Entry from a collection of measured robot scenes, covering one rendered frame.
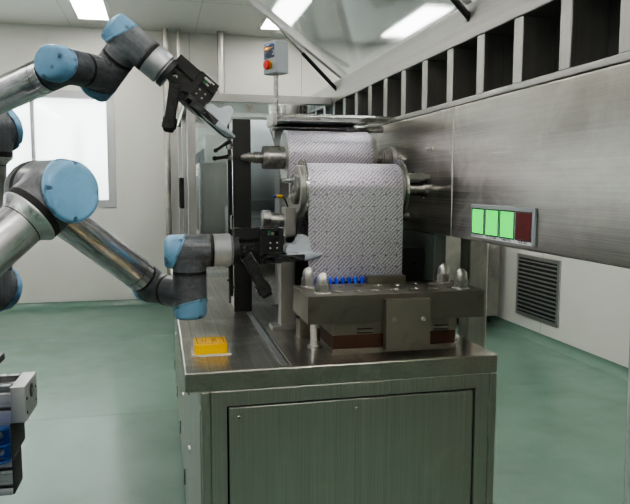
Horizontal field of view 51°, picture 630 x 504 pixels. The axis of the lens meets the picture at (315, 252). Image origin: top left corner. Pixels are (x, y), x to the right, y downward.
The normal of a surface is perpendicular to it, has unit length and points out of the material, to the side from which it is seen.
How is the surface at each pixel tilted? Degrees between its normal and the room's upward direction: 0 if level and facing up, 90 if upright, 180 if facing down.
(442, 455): 90
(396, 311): 90
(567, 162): 90
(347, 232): 90
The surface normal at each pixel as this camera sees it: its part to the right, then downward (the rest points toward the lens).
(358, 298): 0.23, 0.10
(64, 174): 0.82, -0.02
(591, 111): -0.97, 0.02
